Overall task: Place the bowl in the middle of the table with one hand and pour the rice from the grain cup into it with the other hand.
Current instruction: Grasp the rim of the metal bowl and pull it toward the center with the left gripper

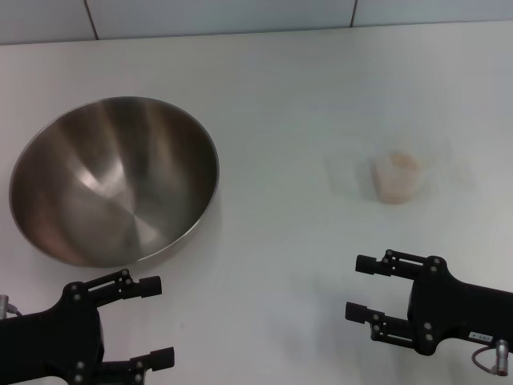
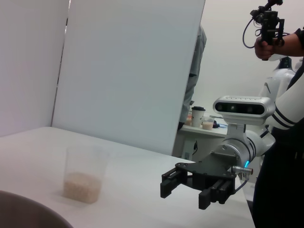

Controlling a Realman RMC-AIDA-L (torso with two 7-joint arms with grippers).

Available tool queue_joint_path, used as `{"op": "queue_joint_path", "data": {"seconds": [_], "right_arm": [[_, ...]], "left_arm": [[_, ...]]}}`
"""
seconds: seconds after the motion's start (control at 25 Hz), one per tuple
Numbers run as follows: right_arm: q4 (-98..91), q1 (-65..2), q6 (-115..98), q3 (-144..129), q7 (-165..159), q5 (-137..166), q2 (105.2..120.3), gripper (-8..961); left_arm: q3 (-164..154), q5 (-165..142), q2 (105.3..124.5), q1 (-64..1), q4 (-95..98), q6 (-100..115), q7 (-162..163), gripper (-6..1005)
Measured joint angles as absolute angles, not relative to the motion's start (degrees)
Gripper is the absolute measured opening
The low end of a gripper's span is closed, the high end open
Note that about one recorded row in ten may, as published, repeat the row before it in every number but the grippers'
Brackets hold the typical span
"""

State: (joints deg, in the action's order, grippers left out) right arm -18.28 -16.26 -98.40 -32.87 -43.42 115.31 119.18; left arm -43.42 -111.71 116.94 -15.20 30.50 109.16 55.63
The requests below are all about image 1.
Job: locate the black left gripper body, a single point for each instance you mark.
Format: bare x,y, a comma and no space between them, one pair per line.
52,345

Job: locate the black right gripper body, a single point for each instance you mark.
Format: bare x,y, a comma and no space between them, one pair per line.
457,309

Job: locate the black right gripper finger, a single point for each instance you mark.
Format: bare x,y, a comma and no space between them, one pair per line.
368,264
360,312

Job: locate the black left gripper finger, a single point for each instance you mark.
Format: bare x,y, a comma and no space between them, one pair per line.
136,286
160,359

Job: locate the clear plastic cup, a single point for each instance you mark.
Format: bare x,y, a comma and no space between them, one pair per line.
394,188

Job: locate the white rice grains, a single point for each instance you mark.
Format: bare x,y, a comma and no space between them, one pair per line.
397,176

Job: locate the stainless steel mixing bowl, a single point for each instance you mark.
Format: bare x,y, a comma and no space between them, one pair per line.
112,180

